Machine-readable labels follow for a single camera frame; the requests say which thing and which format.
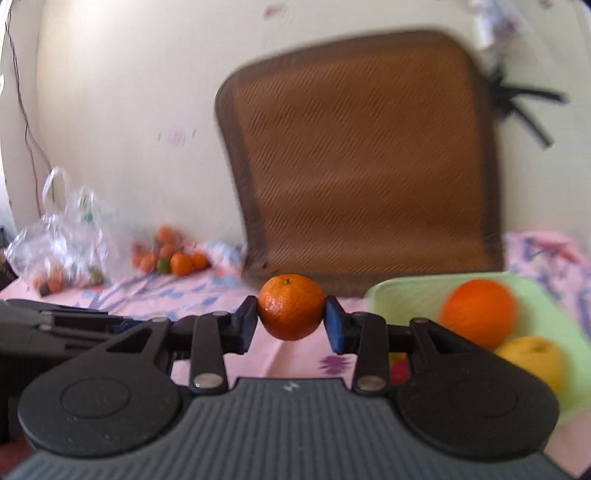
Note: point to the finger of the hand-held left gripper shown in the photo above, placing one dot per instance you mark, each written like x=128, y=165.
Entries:
x=83, y=332

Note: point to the large orange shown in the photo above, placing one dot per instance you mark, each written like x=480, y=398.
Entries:
x=478, y=314

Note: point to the yellow citrus fruit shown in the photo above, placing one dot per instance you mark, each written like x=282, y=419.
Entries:
x=535, y=362

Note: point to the black tape strip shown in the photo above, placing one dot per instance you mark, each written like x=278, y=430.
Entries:
x=533, y=127
x=535, y=94

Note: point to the small mandarin orange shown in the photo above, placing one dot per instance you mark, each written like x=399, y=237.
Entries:
x=291, y=307

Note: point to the pile of small oranges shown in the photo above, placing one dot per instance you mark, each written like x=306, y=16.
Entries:
x=181, y=264

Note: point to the light green plastic tray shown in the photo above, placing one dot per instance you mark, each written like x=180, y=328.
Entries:
x=406, y=295

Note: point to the brown woven seat mat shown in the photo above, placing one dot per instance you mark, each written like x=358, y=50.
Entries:
x=360, y=175

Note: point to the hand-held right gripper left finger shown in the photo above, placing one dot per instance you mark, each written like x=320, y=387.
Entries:
x=248, y=325

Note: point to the small green fruit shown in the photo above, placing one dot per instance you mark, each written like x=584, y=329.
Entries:
x=162, y=266

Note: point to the white power strip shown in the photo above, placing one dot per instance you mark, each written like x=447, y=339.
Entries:
x=494, y=23

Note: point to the pink printed blanket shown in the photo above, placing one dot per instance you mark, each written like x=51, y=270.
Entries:
x=291, y=362

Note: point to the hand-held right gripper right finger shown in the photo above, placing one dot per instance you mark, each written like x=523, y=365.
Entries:
x=333, y=325

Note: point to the torn wall sticker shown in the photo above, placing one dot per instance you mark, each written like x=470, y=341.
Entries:
x=274, y=10

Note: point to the clear plastic bag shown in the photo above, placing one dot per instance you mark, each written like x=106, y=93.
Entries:
x=60, y=240

